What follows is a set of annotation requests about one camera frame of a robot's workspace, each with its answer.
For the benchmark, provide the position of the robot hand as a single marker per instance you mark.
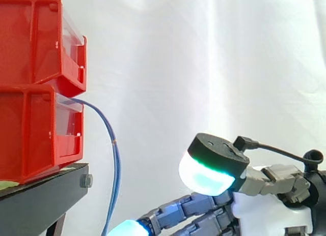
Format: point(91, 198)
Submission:
point(254, 213)

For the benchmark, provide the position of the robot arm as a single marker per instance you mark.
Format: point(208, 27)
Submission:
point(320, 195)

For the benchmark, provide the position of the black metal stand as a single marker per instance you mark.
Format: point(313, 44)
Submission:
point(38, 203)

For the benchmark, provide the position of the red plastic bin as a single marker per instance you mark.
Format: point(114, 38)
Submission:
point(25, 134)
point(25, 37)

